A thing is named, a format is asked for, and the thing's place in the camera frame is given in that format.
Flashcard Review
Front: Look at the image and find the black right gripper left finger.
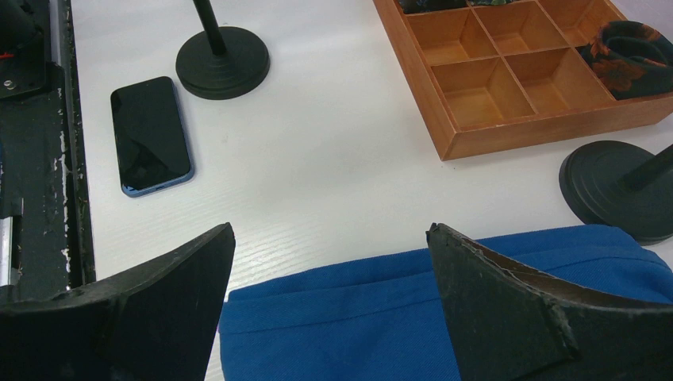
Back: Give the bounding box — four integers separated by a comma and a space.
1, 223, 236, 380

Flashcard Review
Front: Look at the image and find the black phone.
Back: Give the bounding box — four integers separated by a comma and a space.
110, 76, 195, 198

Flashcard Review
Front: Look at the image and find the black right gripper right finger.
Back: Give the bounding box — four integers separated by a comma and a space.
426, 224, 672, 380

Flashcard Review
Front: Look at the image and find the rolled tie back right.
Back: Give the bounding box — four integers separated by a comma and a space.
580, 21, 672, 100

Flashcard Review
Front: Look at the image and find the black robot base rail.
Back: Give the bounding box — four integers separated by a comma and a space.
1, 1, 96, 305

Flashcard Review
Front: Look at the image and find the blue cloth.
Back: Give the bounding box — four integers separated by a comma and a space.
218, 225, 672, 380

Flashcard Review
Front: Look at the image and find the wooden compartment tray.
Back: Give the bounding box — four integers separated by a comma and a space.
375, 1, 672, 160

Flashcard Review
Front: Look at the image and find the black phone stand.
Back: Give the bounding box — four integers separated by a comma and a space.
175, 0, 271, 100
559, 140, 672, 245

